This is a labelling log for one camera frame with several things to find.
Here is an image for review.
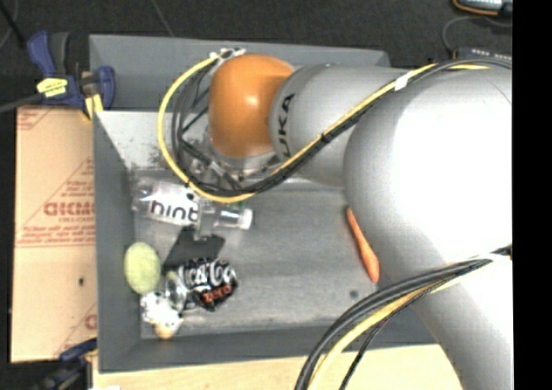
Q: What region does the clear plastic bottle white label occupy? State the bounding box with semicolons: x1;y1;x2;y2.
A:
130;179;254;243

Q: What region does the black flat card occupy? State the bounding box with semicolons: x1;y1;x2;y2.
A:
163;230;226;269

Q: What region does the grey metal bin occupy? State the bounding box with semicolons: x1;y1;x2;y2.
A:
88;34;437;373

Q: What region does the crushed black soda can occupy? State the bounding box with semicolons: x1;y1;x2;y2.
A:
165;255;240;312

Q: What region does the yellow-green ball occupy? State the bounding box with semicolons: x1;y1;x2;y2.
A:
123;242;162;295

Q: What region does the white toy animal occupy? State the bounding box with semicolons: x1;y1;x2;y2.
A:
139;290;185;341

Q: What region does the orange toy carrot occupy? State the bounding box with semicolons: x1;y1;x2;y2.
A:
345;206;381;284

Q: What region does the brown cardboard board red print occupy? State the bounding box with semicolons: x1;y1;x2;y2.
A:
9;104;99;364

